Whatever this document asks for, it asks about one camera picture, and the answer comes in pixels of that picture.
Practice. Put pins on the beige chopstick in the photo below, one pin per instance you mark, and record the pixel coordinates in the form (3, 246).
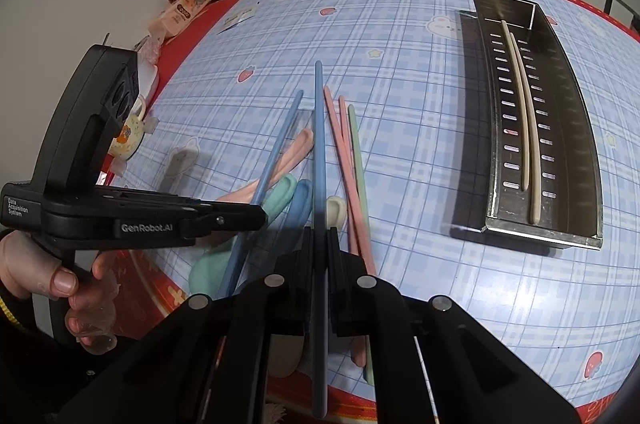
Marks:
(520, 101)
(534, 146)

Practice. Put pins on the blue plaid table mat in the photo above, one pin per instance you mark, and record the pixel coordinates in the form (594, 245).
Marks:
(413, 71)

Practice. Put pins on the green chopstick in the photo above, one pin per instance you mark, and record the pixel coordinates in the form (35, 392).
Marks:
(362, 192)

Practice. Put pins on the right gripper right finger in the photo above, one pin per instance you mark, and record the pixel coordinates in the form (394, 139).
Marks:
(344, 270)

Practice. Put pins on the metal utensil tray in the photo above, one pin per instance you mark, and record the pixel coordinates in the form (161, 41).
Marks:
(543, 181)

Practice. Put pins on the yellow cartoon mug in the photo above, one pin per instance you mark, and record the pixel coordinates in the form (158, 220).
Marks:
(126, 143)

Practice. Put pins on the white paper label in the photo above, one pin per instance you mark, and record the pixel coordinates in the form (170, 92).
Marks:
(240, 16)

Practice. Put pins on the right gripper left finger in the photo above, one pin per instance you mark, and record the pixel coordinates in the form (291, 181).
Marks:
(304, 281)

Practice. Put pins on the blue spoon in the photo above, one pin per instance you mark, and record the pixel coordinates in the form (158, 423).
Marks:
(288, 207)

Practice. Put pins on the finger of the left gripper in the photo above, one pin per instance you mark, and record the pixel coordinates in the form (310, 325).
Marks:
(202, 218)

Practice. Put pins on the pink spoon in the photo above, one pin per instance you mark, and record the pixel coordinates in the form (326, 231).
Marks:
(295, 154)

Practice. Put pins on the person's left hand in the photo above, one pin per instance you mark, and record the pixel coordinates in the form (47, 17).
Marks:
(26, 269)

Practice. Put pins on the beige spoon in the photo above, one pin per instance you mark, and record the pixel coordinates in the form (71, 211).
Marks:
(336, 212)

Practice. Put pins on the pink tissue pack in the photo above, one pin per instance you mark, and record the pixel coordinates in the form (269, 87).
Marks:
(176, 17)

